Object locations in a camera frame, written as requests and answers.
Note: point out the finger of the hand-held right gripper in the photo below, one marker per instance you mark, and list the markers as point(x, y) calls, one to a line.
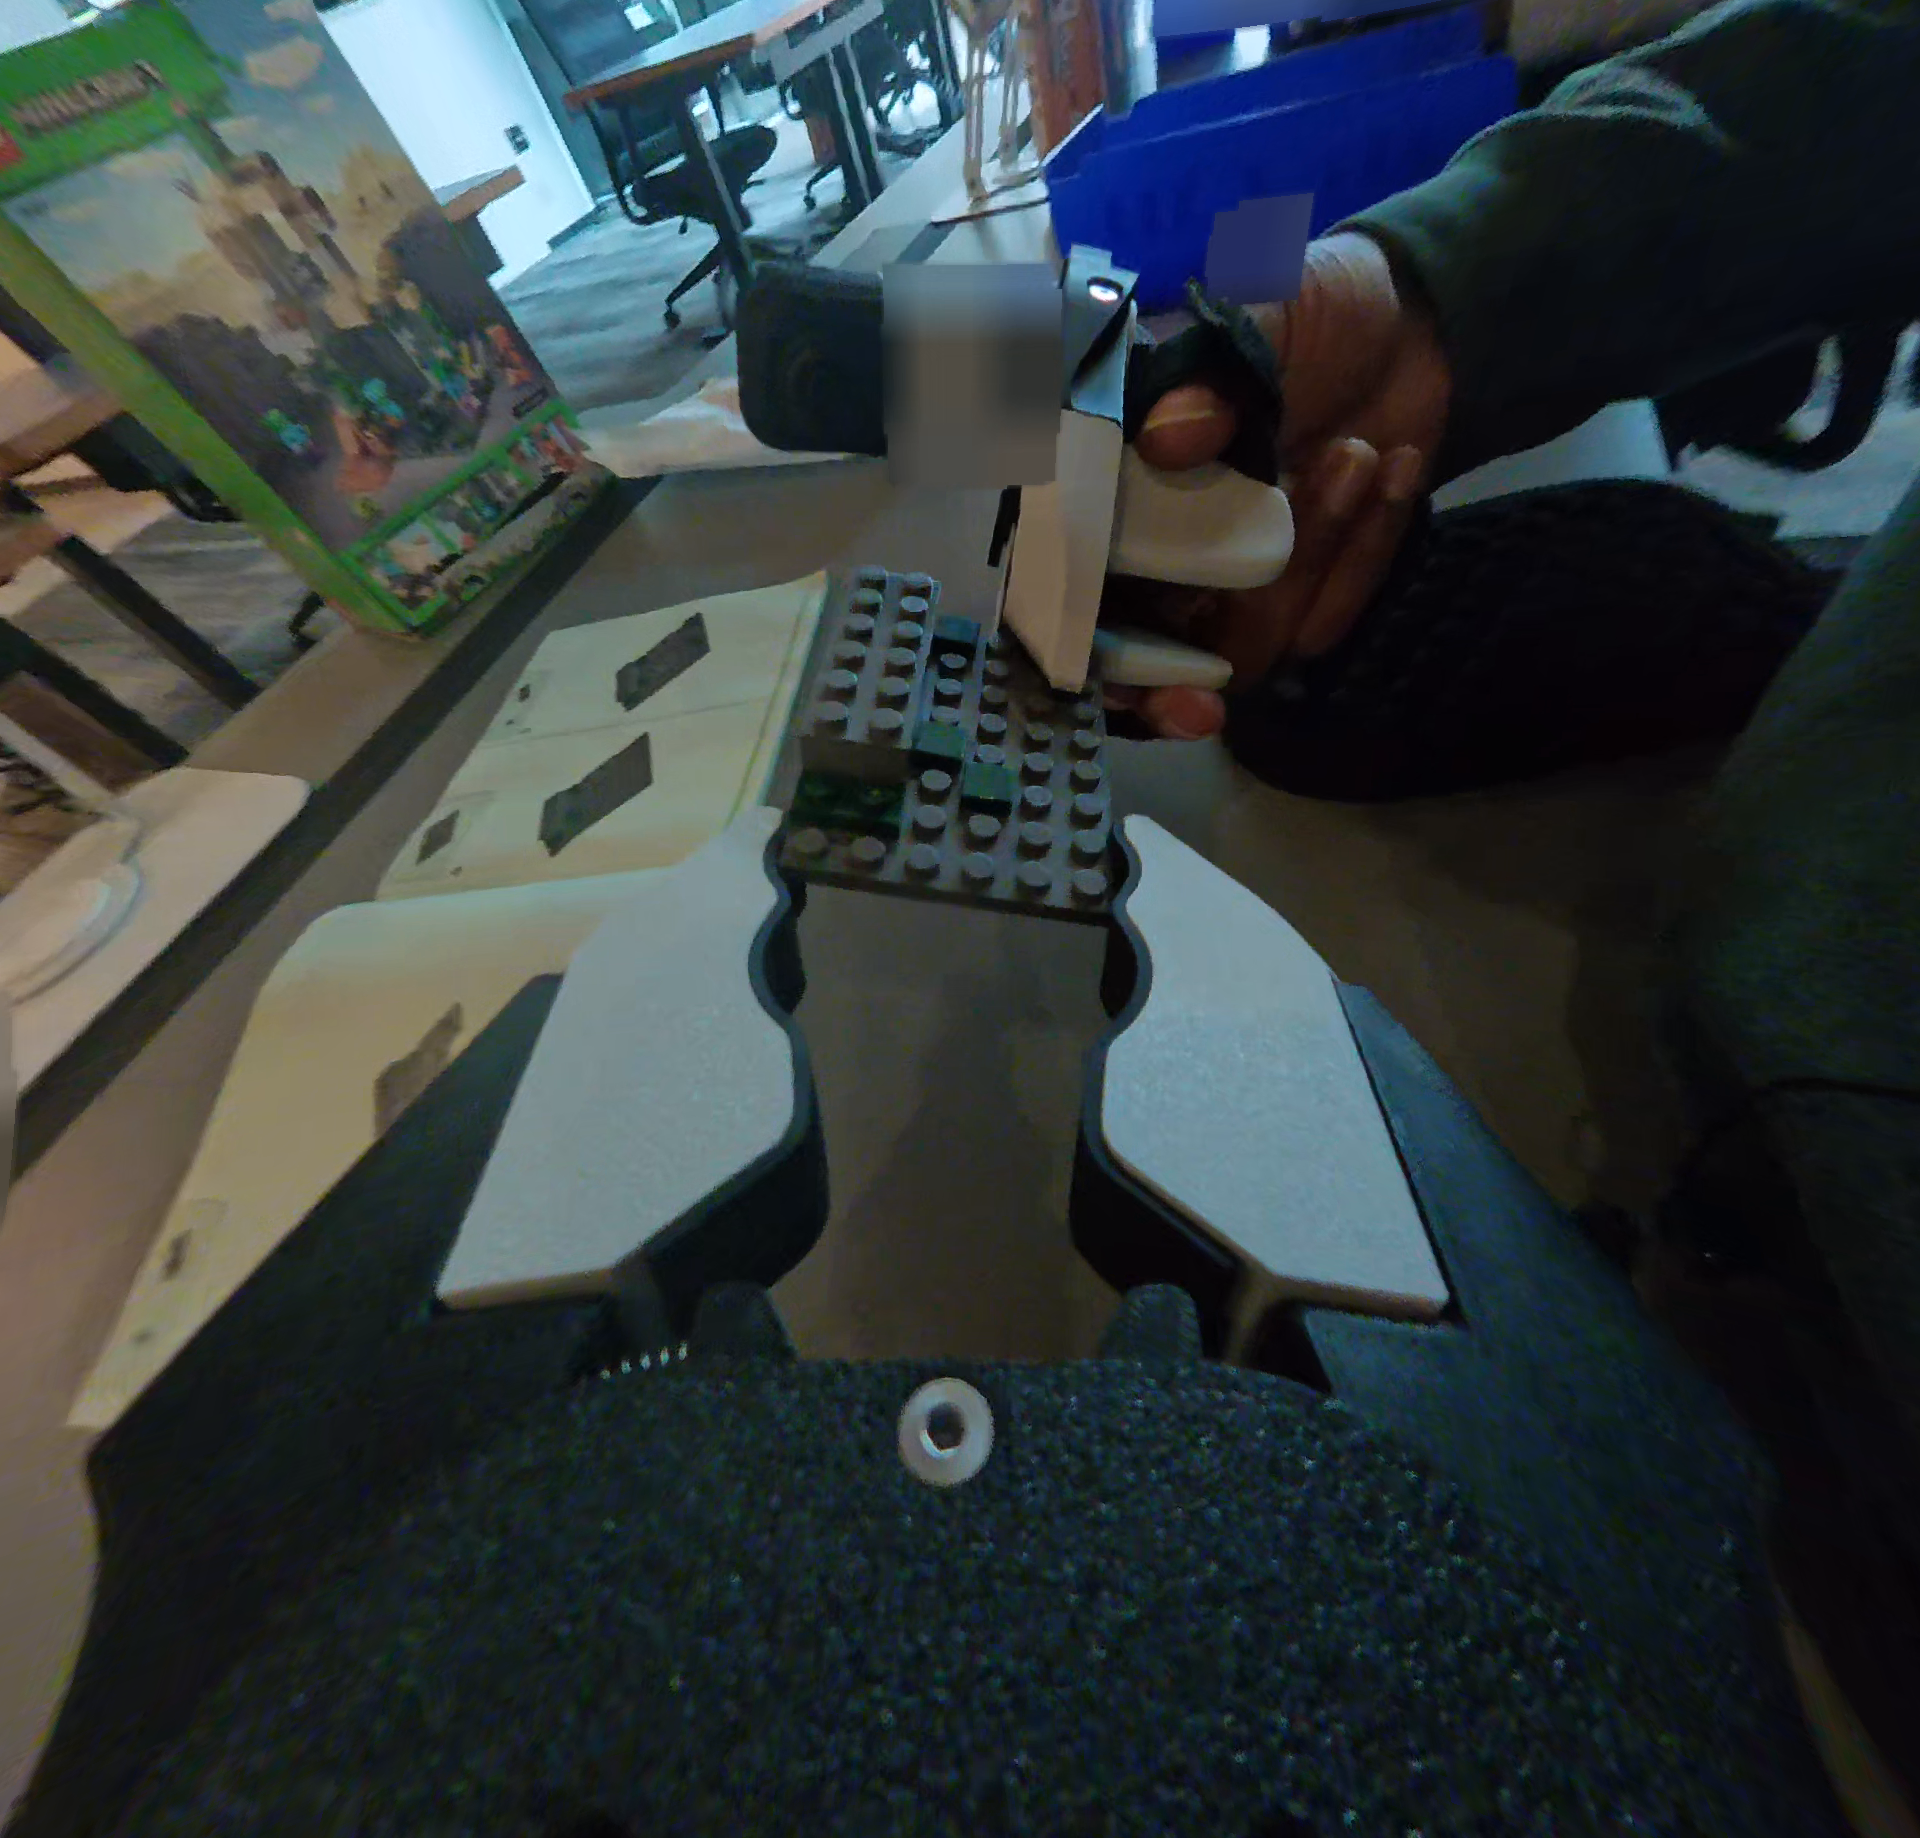
point(1068, 565)
point(1001, 541)

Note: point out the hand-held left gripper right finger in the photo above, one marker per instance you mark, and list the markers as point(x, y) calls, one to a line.
point(1260, 1119)

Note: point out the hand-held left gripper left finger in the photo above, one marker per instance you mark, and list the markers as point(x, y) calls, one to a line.
point(631, 1119)

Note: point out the grey studded building plate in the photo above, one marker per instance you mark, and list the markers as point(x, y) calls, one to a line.
point(1036, 820)

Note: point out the person's right forearm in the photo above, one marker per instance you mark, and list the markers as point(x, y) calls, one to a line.
point(1650, 190)

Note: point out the adjacent grey desk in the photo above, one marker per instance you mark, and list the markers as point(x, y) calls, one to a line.
point(300, 699)

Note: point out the person's right hand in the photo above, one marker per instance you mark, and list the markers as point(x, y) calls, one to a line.
point(1366, 414)

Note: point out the white printed paper bag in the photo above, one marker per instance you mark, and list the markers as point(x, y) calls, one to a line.
point(675, 435)

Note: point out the wooden stand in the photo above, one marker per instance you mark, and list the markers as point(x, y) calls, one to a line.
point(990, 204)

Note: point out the black office chair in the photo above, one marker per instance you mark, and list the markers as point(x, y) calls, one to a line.
point(886, 84)
point(601, 39)

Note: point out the open instruction booklet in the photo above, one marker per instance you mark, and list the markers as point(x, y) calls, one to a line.
point(346, 1000)

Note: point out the long wooden table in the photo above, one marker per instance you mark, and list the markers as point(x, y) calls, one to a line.
point(721, 46)

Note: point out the blue plastic bin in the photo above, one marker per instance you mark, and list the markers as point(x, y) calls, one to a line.
point(1171, 174)

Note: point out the brown cardboard box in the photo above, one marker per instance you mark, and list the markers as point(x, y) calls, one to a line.
point(1065, 39)

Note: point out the white flat tray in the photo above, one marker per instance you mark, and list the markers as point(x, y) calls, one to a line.
point(225, 850)

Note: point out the colourful printed toy box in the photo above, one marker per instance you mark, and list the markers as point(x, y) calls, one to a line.
point(300, 294)

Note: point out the black textured cushion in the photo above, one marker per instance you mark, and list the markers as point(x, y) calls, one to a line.
point(1576, 640)

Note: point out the white round plate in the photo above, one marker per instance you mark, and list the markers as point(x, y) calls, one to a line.
point(61, 910)

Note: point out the person's dark green hoodie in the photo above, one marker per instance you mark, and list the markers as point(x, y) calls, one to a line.
point(1831, 893)

